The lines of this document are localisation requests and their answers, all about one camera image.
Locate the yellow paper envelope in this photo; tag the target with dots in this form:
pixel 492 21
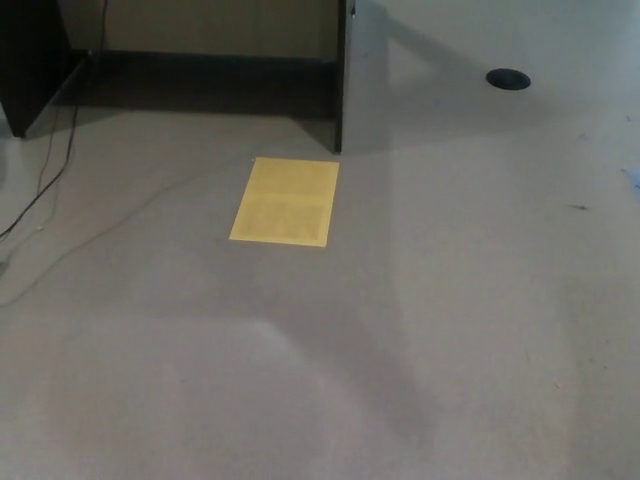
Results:
pixel 286 202

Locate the black round floor cover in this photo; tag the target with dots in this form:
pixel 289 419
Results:
pixel 508 79

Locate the dark brown wooden desk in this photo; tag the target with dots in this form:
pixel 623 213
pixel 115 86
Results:
pixel 30 55

